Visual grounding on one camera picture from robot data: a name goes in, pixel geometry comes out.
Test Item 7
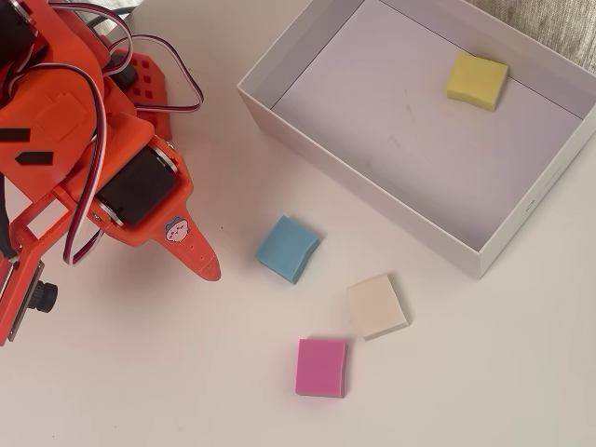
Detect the orange gripper body with servo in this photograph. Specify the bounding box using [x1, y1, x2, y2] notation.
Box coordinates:
[8, 111, 178, 255]

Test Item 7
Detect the yellow foam cuboid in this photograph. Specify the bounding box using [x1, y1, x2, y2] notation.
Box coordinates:
[445, 50, 509, 113]

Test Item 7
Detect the orange gripper finger with sticker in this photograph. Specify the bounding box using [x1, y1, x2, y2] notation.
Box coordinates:
[90, 137, 222, 282]

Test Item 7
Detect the cream foam cuboid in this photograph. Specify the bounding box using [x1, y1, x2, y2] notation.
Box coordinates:
[345, 273, 412, 342]

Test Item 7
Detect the blue foam cuboid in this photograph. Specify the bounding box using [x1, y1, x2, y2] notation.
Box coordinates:
[253, 214, 322, 286]

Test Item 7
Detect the white red black servo cable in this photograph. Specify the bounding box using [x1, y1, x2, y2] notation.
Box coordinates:
[128, 32, 206, 114]
[0, 60, 109, 265]
[46, 2, 136, 78]

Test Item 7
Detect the pink foam cuboid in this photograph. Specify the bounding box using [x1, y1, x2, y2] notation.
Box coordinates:
[293, 337, 349, 400]

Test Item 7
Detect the wrist camera on orange mount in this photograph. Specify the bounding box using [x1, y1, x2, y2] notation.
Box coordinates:
[0, 251, 60, 346]

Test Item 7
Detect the white cardboard box bin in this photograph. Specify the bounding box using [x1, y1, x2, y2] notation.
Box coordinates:
[236, 0, 596, 281]

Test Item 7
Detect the orange robot base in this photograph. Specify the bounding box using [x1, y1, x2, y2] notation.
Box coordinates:
[100, 34, 174, 142]

